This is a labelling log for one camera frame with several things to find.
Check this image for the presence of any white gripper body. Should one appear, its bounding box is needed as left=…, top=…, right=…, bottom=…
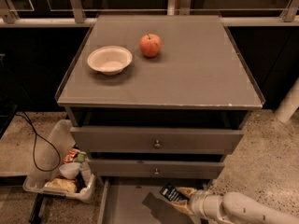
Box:
left=189, top=189, right=222, bottom=220

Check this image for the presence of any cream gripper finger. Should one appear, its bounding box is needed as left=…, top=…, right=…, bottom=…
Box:
left=178, top=187, right=197, bottom=199
left=171, top=200, right=193, bottom=216

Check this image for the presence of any blue rxbar blueberry wrapper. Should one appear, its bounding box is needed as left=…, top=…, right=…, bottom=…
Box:
left=160, top=183, right=188, bottom=202

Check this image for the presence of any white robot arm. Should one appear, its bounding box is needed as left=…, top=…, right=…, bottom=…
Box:
left=169, top=188, right=299, bottom=224

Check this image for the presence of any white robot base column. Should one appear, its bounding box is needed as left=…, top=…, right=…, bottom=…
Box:
left=274, top=78, right=299, bottom=123

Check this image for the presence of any grey open bottom drawer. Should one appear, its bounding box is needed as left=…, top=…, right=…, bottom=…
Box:
left=97, top=177, right=209, bottom=224

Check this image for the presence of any grey middle drawer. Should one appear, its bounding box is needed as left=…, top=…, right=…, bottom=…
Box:
left=89, top=160, right=224, bottom=179

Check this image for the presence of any grey drawer cabinet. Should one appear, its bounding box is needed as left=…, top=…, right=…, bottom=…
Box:
left=54, top=14, right=266, bottom=180

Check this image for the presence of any grey top drawer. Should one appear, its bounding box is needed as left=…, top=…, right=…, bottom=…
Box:
left=70, top=126, right=243, bottom=154

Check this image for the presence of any green snack packet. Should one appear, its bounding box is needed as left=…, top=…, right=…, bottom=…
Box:
left=74, top=152, right=87, bottom=163

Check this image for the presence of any yellow snack bag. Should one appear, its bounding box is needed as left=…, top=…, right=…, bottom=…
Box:
left=45, top=178, right=77, bottom=193

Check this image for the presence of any small white cup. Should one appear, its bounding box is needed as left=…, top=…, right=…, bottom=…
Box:
left=59, top=162, right=80, bottom=179

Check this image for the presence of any red snack packet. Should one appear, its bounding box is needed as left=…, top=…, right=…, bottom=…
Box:
left=63, top=149, right=78, bottom=163

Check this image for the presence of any clear plastic bin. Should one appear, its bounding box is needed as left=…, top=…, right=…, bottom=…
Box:
left=23, top=119, right=95, bottom=203

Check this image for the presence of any red apple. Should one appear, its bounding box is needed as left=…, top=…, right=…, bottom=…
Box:
left=139, top=34, right=162, bottom=58

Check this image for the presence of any white paper bowl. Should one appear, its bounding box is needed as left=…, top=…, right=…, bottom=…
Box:
left=87, top=46, right=133, bottom=76

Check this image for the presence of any metal window railing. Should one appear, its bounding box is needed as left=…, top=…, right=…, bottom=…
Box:
left=0, top=0, right=299, bottom=27

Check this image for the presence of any black cable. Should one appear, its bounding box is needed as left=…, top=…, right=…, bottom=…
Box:
left=14, top=110, right=62, bottom=173

